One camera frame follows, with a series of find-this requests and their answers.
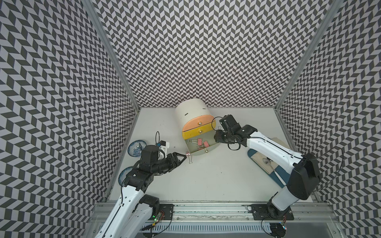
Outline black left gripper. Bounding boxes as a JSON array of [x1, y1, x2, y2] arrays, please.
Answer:
[[151, 151, 187, 175]]

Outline green bottom drawer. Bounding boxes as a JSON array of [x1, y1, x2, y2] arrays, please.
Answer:
[[185, 130, 220, 156]]

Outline white round drawer cabinet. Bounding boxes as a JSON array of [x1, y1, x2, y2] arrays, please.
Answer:
[[175, 99, 215, 140]]

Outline orange top drawer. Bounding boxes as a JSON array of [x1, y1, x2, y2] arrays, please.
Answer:
[[182, 115, 214, 132]]

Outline yellow drawer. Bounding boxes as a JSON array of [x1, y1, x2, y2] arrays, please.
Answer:
[[182, 122, 216, 140]]

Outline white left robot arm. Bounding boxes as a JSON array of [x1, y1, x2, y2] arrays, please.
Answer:
[[95, 145, 187, 238]]

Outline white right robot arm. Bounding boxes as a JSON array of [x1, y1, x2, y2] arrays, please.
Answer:
[[214, 115, 321, 220]]

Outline blue patterned bowl far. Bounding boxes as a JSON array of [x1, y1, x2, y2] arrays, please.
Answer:
[[127, 140, 147, 157]]

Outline blue patterned bowl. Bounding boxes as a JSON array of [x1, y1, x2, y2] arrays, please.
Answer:
[[118, 167, 133, 187], [127, 140, 147, 157]]

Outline metal spoon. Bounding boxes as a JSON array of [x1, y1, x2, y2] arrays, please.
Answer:
[[263, 158, 271, 166]]

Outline beige cloth napkin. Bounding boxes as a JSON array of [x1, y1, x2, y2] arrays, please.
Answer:
[[250, 137, 290, 175]]

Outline blue patterned bowl near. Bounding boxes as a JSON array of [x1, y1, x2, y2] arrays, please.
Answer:
[[118, 167, 133, 187]]

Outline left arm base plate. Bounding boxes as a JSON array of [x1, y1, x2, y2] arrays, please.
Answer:
[[149, 203, 174, 221]]

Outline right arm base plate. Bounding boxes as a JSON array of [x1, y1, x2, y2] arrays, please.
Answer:
[[249, 203, 295, 221]]

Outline aluminium front rail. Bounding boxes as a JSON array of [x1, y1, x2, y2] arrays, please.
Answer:
[[89, 201, 337, 223]]

